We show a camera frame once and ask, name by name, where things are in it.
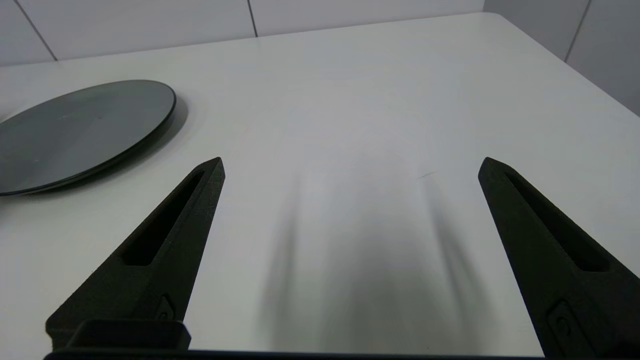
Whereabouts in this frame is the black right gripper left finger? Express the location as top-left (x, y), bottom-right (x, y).
top-left (46, 157), bottom-right (226, 350)

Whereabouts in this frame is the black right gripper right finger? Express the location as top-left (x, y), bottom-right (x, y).
top-left (478, 157), bottom-right (640, 358)

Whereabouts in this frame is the dark grey round plate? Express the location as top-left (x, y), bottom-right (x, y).
top-left (0, 80), bottom-right (177, 197)

